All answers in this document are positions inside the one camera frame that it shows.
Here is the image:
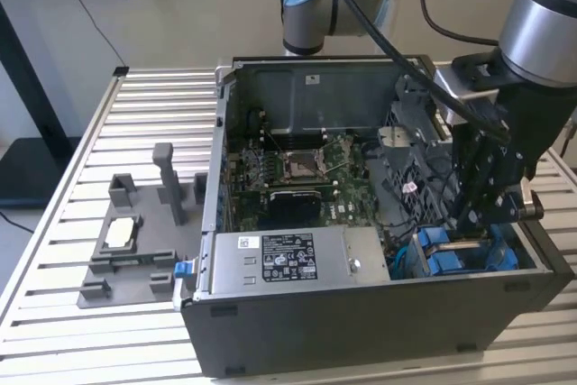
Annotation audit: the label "silver power supply with label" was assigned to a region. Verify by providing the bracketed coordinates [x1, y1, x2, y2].
[209, 225, 391, 297]

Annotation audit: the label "black graphics card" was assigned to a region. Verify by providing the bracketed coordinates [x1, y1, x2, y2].
[268, 188, 324, 228]

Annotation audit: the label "black wire with white connector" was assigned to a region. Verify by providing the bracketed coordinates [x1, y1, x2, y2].
[396, 163, 423, 199]

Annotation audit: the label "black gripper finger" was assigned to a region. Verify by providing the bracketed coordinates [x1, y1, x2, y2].
[475, 132, 519, 226]
[453, 130, 481, 235]

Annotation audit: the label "blue data wire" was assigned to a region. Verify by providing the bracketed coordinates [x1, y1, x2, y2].
[389, 244, 412, 279]

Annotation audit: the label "grey parts rack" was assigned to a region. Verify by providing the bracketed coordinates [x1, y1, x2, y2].
[77, 142, 208, 310]

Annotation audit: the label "thin wire locking lever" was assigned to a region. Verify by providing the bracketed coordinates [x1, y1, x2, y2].
[263, 127, 286, 154]

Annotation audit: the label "green motherboard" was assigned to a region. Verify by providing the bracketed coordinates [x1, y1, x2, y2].
[224, 132, 389, 234]

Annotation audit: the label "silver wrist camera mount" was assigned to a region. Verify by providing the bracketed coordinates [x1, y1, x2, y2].
[432, 64, 501, 127]

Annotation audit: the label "grey plastic drive bracket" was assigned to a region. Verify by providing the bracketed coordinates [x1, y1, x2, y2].
[376, 73, 456, 174]

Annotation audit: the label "green RAM stick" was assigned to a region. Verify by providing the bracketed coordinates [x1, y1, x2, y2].
[110, 256, 158, 267]

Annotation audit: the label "black disk wire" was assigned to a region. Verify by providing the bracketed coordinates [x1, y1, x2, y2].
[444, 152, 465, 224]
[432, 159, 456, 229]

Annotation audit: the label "CPU socket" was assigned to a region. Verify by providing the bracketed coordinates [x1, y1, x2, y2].
[281, 150, 326, 181]

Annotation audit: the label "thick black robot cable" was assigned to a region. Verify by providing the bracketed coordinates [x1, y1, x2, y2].
[323, 0, 536, 141]

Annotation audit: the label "black monitor stand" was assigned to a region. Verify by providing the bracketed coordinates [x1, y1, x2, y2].
[0, 1, 78, 210]

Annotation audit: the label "silver CPU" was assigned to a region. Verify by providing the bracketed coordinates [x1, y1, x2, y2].
[102, 217, 139, 249]

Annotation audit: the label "black open PC case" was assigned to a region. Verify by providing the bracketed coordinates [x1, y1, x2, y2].
[179, 54, 576, 380]

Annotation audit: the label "thin black wall cable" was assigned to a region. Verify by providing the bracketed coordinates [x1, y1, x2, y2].
[44, 0, 126, 67]

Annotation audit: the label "black RAM slots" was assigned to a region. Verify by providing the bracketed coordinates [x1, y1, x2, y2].
[264, 127, 328, 150]

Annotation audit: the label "small black silver cylinder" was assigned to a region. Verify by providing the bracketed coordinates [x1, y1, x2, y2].
[517, 179, 545, 223]

